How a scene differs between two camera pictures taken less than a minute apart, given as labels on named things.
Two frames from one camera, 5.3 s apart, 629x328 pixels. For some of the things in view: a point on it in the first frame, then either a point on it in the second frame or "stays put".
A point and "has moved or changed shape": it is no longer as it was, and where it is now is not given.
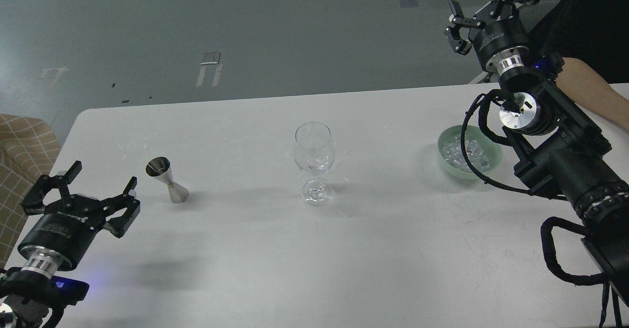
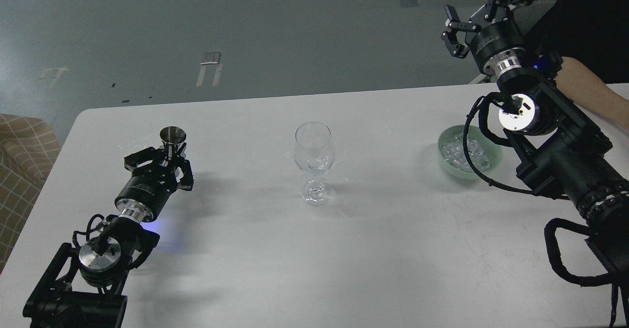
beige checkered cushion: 28,150 stays put
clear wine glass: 314,155 stays put
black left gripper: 63,231 → 147,191
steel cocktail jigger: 159,168 has moved or changed shape
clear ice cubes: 452,152 stays put
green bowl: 484,151 stays put
